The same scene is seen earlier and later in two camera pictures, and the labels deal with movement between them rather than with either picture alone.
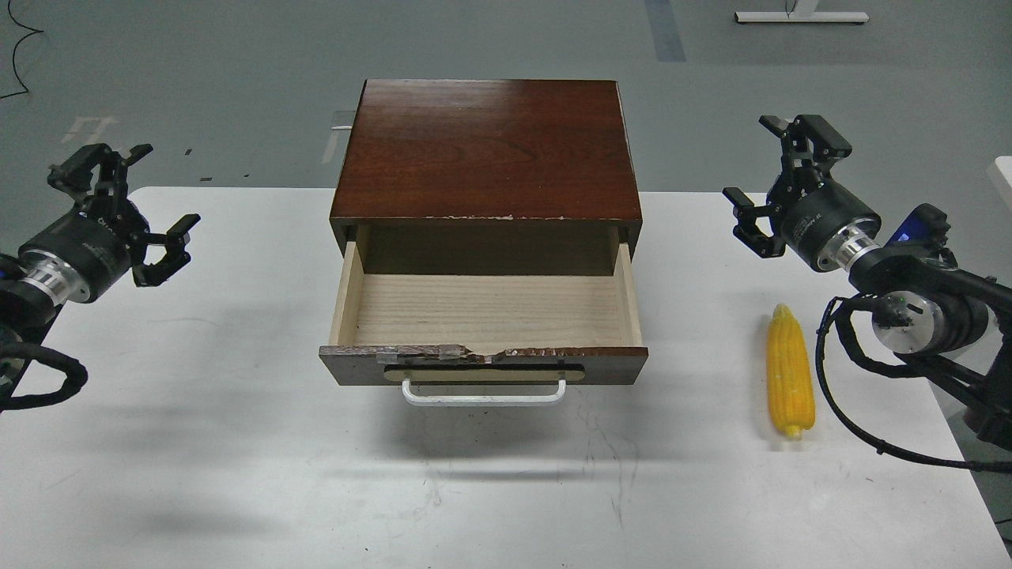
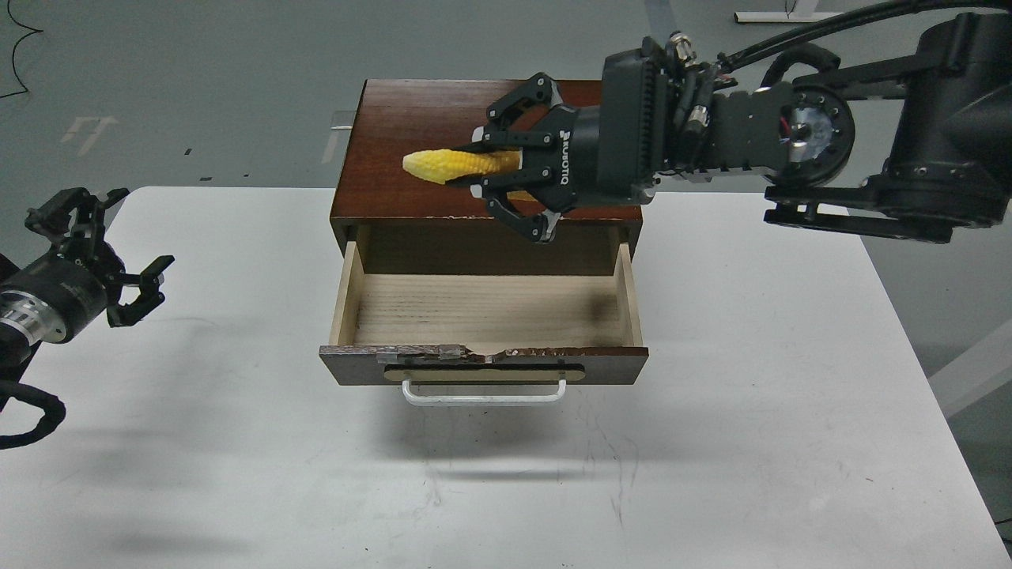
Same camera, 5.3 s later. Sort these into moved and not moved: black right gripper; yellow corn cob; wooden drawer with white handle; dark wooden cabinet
Moved: black right gripper; yellow corn cob
Not moved: wooden drawer with white handle; dark wooden cabinet
